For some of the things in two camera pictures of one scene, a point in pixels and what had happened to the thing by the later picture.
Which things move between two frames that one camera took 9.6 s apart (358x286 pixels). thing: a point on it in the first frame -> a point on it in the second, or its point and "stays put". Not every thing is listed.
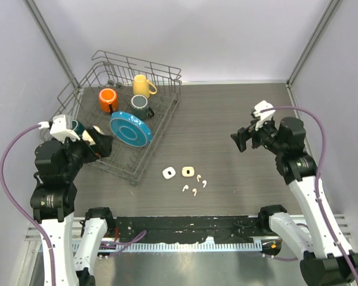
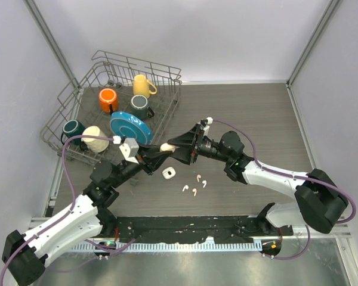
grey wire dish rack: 130,98 stays put
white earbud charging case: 169,173 stays put
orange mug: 108,100 stays put
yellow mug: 141,86 stays put
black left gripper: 102,146 -> 150,158
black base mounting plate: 178,229 stays put
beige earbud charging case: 188,171 -> 166,147
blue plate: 130,129 stays put
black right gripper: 244,134 -> 189,151
